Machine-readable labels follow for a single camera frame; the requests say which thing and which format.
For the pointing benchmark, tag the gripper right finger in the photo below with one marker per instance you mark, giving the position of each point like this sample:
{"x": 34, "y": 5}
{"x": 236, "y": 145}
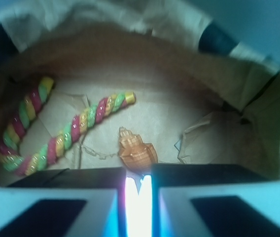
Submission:
{"x": 213, "y": 200}

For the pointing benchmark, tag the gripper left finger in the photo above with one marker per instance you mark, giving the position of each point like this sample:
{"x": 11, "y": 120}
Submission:
{"x": 65, "y": 203}

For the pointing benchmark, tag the orange spiral sea shell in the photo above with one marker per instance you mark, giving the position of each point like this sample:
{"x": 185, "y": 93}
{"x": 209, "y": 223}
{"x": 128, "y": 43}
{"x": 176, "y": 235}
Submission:
{"x": 137, "y": 155}

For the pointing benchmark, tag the brown paper lined bin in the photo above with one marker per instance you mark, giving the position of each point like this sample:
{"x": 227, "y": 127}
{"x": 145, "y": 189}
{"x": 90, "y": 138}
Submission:
{"x": 195, "y": 105}

